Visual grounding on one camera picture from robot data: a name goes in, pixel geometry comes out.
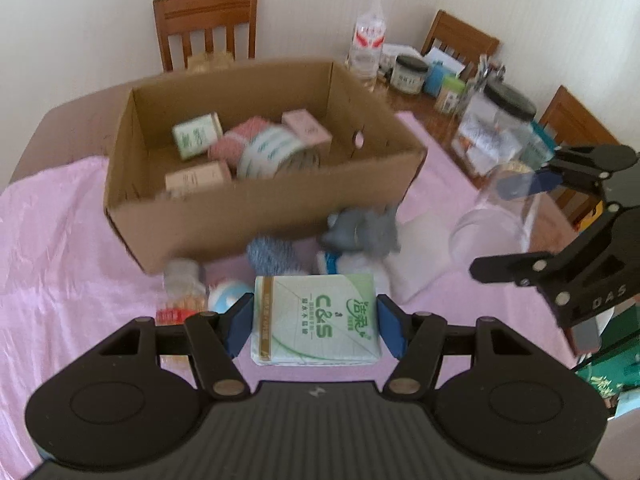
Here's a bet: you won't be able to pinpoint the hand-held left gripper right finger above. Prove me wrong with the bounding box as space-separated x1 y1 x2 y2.
377 294 536 401

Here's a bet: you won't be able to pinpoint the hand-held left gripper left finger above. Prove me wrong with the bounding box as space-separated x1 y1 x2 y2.
97 292 256 401

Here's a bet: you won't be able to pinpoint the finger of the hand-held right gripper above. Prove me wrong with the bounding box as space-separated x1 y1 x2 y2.
496 144 640 211
469 237 581 307

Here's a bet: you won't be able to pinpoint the blue and white ball toy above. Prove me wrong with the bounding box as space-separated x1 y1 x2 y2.
206 280 253 315

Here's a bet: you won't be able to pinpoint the clear glass jar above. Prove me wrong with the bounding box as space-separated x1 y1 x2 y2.
447 162 541 273

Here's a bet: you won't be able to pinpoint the small jar with red label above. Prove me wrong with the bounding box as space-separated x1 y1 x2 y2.
155 257 210 326

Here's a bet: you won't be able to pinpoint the blue-grey knitted scrubber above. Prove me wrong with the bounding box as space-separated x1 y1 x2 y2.
246 236 306 276

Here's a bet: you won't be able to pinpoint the green tissue pack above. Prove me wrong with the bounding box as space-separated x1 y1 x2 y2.
171 112 224 161
250 274 383 367

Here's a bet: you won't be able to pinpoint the brown cardboard box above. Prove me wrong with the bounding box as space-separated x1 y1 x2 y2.
103 60 428 275

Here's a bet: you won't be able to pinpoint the beige and pink small box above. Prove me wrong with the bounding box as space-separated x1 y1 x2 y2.
164 160 233 200

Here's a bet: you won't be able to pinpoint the clear printed tape roll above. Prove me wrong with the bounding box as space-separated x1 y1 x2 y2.
236 126 323 181

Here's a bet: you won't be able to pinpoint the pink knitted cloth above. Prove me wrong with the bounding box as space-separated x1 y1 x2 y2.
207 116 273 171

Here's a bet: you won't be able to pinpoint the pink carton box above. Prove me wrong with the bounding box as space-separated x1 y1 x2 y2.
281 109 333 147

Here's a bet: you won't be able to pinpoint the large clear jar black lid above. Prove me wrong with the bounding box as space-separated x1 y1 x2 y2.
451 82 537 176

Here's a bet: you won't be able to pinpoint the wooden chair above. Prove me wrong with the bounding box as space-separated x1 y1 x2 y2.
152 0 259 73
420 9 501 78
537 85 623 226

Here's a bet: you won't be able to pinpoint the pens in holder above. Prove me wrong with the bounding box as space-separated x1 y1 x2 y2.
465 52 506 106

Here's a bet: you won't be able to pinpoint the green-lid container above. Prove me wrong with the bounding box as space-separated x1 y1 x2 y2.
434 75 466 115

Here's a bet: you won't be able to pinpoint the stack of white papers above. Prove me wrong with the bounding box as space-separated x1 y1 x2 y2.
425 45 463 73

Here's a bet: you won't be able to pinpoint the small dark-lid jar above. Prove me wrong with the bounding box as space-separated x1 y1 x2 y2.
389 55 430 96

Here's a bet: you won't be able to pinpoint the pink table cloth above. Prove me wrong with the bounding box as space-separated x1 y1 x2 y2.
0 110 581 480

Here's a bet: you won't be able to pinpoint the clear water bottle red label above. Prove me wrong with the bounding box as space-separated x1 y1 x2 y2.
346 0 390 92

